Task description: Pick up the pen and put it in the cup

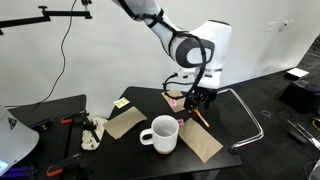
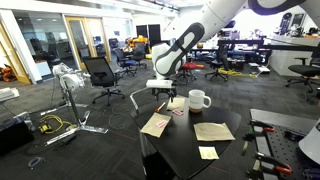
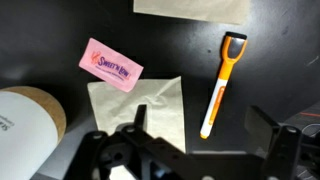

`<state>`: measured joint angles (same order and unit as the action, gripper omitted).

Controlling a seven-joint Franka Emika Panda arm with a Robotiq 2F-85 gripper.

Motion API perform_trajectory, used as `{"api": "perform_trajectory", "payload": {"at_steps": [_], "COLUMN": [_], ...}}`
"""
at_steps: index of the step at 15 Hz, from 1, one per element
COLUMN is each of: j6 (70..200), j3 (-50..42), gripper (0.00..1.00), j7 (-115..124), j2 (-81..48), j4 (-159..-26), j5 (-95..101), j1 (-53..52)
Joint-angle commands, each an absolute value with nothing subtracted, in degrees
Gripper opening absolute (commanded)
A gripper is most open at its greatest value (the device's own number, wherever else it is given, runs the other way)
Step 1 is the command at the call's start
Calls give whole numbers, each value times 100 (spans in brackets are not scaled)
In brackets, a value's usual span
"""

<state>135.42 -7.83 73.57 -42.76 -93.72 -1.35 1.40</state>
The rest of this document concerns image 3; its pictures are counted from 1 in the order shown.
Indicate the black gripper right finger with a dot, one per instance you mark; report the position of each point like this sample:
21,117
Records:
263,128

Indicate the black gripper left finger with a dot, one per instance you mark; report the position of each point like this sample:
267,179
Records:
140,116

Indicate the orange white marker pen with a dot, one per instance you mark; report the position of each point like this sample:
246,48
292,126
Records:
221,86

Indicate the brown paper napkin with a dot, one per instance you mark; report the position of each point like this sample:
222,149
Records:
163,110
193,10

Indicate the pink sweetener packet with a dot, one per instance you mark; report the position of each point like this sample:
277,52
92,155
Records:
110,65

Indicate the white mug cork base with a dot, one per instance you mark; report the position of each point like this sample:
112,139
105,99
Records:
26,133

